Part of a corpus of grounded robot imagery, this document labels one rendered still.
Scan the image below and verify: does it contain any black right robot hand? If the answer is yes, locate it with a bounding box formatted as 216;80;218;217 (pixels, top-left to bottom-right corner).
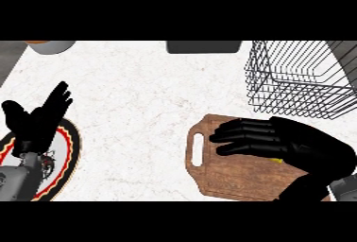
207;115;357;202

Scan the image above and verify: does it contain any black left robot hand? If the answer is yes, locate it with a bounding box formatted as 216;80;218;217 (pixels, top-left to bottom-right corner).
0;80;75;159

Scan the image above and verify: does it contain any brown wooden cutting board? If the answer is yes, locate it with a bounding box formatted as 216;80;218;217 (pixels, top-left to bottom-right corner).
184;113;331;202

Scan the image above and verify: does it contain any round patterned plate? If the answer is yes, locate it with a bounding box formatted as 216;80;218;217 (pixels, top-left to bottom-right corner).
0;117;82;202

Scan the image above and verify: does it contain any grey pot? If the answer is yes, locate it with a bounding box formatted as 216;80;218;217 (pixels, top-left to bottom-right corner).
24;40;76;56

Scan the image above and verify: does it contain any dark grey rectangular appliance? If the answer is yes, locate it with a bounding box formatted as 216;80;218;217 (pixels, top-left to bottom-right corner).
165;40;243;55

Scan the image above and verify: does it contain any black wire basket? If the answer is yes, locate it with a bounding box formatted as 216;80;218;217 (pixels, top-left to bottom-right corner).
243;40;357;120

